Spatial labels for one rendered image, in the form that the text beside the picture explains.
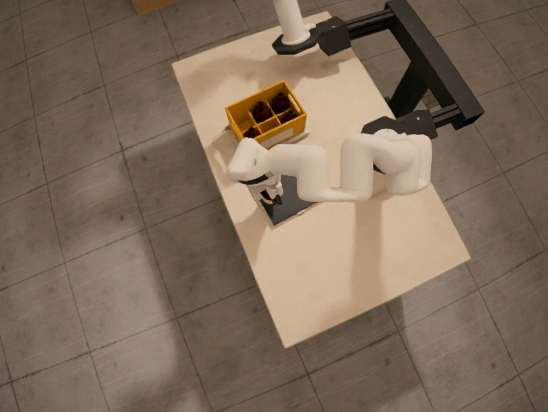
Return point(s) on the yellow plastic crate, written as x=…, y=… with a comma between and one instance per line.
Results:
x=272, y=132

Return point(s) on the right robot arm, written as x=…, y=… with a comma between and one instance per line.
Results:
x=291, y=23

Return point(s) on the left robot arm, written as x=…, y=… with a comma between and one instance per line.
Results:
x=310, y=164

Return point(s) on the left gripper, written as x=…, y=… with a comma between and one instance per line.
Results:
x=275, y=194

